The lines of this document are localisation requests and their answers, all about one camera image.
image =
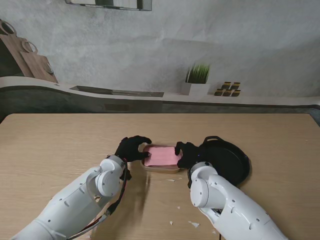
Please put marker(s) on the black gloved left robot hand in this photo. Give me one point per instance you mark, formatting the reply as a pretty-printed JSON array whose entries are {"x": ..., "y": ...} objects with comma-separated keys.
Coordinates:
[{"x": 131, "y": 151}]

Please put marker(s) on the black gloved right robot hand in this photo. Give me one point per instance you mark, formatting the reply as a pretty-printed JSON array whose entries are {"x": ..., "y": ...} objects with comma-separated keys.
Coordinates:
[{"x": 188, "y": 156}]

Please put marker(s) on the clear plastic lid pink insert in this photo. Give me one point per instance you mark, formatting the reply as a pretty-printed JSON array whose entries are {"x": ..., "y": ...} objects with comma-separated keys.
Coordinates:
[{"x": 162, "y": 156}]

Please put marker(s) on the brown paper food container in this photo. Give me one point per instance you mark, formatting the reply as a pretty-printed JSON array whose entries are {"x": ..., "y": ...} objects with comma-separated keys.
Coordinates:
[{"x": 162, "y": 170}]

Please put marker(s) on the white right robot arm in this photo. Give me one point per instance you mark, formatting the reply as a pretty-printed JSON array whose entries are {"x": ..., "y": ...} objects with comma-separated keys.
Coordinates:
[{"x": 230, "y": 202}]

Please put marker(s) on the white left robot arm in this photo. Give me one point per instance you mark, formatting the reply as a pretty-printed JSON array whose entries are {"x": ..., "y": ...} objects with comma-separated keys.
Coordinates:
[{"x": 75, "y": 200}]

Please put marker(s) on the black cast iron skillet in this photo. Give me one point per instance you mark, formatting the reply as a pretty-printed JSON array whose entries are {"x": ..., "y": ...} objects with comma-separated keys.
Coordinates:
[{"x": 230, "y": 162}]

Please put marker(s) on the large white paper scrap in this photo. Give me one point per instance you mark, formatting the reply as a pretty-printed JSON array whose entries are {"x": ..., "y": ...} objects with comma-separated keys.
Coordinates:
[{"x": 193, "y": 224}]

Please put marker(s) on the small dark spice jar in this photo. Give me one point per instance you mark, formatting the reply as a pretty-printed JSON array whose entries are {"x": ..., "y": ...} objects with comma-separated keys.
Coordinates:
[
  {"x": 227, "y": 93},
  {"x": 236, "y": 93},
  {"x": 235, "y": 85},
  {"x": 218, "y": 92},
  {"x": 226, "y": 85}
]

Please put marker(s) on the green grass plant white pot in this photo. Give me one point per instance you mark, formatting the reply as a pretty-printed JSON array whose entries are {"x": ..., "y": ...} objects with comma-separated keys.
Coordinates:
[{"x": 197, "y": 75}]

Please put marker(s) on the small wooden cutting board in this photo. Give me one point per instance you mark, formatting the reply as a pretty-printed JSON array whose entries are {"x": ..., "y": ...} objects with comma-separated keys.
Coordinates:
[{"x": 50, "y": 73}]

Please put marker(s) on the medium wooden cutting board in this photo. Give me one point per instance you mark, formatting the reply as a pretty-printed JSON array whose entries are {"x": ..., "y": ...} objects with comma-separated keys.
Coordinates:
[{"x": 35, "y": 65}]

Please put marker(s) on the large wooden cutting board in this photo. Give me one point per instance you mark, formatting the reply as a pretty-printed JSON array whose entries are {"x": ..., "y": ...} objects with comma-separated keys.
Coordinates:
[{"x": 12, "y": 52}]

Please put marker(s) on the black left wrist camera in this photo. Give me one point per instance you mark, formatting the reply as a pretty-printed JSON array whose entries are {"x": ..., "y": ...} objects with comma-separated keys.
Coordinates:
[{"x": 127, "y": 174}]

